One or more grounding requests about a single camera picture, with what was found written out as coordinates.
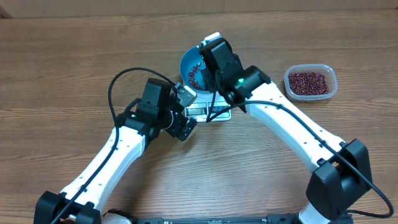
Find red beans in container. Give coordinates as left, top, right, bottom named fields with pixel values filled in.
left=288, top=72, right=329, bottom=95

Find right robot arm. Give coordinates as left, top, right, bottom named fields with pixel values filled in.
left=199, top=37, right=372, bottom=223

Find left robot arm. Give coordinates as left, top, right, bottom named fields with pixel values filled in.
left=34, top=78, right=197, bottom=223

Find white kitchen scale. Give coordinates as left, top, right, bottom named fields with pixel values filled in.
left=184, top=82, right=229, bottom=123

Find red beans in bowl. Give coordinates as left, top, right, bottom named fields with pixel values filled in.
left=188, top=62, right=207, bottom=91

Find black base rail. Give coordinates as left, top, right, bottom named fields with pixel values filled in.
left=102, top=208, right=355, bottom=224

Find clear plastic container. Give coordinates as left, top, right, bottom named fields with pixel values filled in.
left=284, top=63, right=338, bottom=101

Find blue bowl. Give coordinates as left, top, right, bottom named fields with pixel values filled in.
left=180, top=45, right=203, bottom=84

